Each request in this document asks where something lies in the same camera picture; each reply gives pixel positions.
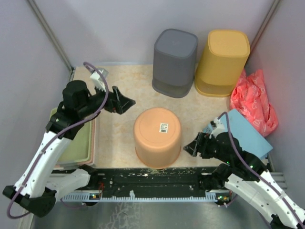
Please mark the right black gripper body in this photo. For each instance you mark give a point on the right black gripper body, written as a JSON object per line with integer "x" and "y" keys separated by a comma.
{"x": 209, "y": 148}

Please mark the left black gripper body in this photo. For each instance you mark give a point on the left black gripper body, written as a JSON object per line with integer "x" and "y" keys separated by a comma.
{"x": 112, "y": 105}

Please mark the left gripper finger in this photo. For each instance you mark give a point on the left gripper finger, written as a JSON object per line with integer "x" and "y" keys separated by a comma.
{"x": 126, "y": 104}
{"x": 116, "y": 94}

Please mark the orange capybara bucket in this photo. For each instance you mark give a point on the orange capybara bucket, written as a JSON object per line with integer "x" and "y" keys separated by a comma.
{"x": 157, "y": 135}

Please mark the blue plastic basket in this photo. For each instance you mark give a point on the blue plastic basket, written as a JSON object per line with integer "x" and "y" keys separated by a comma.
{"x": 249, "y": 138}

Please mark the grey mesh bin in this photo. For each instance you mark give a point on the grey mesh bin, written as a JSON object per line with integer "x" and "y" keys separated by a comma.
{"x": 174, "y": 61}

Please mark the yellow mesh bin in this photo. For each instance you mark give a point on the yellow mesh bin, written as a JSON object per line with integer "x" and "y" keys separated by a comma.
{"x": 222, "y": 61}

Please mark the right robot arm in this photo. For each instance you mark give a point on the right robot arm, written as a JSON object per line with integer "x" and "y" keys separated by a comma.
{"x": 248, "y": 177}

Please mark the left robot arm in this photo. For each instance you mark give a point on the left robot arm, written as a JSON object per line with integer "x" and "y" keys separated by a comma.
{"x": 32, "y": 191}

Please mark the green plastic basket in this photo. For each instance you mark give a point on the green plastic basket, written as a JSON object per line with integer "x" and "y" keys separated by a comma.
{"x": 79, "y": 150}

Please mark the pink plastic basket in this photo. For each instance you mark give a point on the pink plastic basket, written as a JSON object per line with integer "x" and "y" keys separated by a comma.
{"x": 92, "y": 146}

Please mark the red plastic bag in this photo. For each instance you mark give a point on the red plastic bag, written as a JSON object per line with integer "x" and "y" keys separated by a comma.
{"x": 249, "y": 97}

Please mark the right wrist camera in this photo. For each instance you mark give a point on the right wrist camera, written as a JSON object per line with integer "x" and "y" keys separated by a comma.
{"x": 215, "y": 126}

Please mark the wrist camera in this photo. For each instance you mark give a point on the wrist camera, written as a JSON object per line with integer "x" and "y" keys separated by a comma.
{"x": 97, "y": 80}
{"x": 215, "y": 126}

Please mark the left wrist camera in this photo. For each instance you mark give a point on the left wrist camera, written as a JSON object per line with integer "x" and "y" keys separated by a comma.
{"x": 97, "y": 80}

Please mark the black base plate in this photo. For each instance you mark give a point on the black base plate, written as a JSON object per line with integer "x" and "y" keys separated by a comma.
{"x": 173, "y": 182}

